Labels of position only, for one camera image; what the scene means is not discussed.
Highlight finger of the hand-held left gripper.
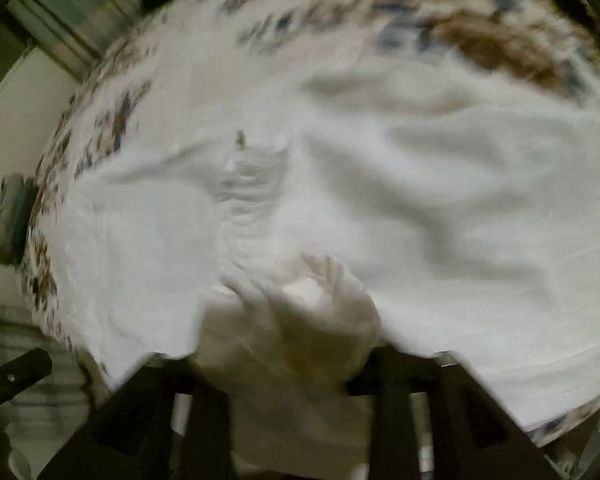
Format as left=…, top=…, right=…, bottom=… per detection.
left=0, top=347, right=53, bottom=408

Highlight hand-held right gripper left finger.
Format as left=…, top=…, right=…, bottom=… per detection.
left=36, top=352, right=233, bottom=480

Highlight white pants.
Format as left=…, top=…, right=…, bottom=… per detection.
left=55, top=62, right=600, bottom=480

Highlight grey bag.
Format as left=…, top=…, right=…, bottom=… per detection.
left=0, top=174, right=37, bottom=266

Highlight floral printed bedsheet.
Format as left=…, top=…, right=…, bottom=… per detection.
left=22, top=0, right=600, bottom=448

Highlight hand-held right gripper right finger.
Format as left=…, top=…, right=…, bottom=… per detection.
left=350, top=345, right=563, bottom=480

